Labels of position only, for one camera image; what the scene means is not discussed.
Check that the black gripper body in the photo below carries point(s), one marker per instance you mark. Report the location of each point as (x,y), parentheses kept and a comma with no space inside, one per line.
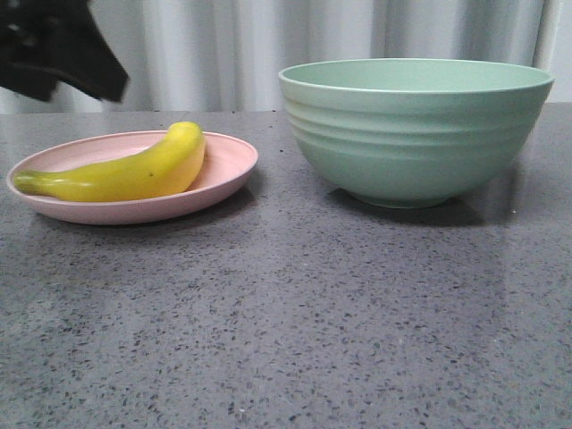
(46,33)

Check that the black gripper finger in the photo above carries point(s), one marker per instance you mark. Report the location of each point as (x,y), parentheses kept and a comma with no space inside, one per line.
(86,61)
(35,82)

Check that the yellow banana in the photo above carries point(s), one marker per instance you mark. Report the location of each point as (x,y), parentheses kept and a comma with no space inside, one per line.
(166,168)

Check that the pink plate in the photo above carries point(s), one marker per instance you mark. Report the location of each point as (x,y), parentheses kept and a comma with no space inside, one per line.
(228,164)

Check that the green ribbed bowl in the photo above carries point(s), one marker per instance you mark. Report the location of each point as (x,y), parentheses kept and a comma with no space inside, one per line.
(411,132)

